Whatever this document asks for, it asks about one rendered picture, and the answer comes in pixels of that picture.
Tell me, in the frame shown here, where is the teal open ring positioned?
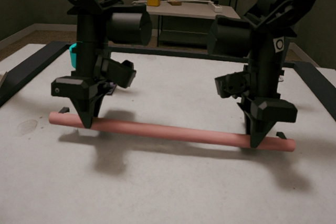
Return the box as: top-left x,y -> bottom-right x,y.
69,43 -> 76,68

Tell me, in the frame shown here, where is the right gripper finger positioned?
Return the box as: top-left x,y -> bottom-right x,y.
237,102 -> 251,135
244,110 -> 277,148

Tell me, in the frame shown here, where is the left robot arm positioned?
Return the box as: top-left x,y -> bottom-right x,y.
67,0 -> 152,89

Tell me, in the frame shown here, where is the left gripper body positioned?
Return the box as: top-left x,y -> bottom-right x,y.
51,42 -> 112,99

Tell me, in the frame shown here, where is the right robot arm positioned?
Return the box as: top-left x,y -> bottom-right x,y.
207,0 -> 316,99

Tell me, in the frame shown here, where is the pink long bar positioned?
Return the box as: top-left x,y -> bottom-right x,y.
49,107 -> 296,152

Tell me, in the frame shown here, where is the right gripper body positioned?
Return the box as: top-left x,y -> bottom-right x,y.
232,60 -> 298,123

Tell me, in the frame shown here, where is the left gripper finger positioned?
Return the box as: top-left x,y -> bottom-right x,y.
69,93 -> 103,129
93,87 -> 113,117

